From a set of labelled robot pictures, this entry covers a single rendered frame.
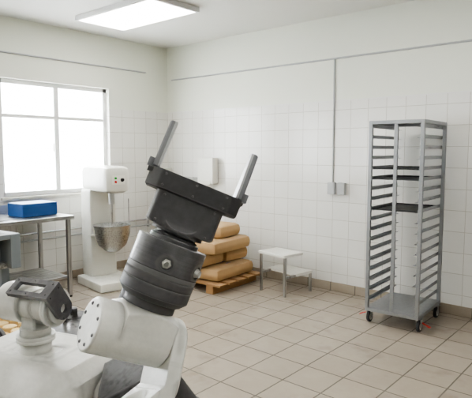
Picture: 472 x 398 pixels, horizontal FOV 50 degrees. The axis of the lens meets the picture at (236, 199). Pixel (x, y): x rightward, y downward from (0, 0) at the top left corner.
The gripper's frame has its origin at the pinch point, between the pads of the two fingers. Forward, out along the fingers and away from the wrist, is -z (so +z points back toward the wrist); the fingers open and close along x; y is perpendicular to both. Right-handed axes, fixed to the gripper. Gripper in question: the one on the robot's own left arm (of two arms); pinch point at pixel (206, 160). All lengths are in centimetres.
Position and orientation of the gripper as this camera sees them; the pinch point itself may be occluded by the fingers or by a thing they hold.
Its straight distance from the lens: 64.4
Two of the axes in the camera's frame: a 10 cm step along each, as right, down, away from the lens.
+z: -3.6, 9.3, -0.9
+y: -1.5, 0.4, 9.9
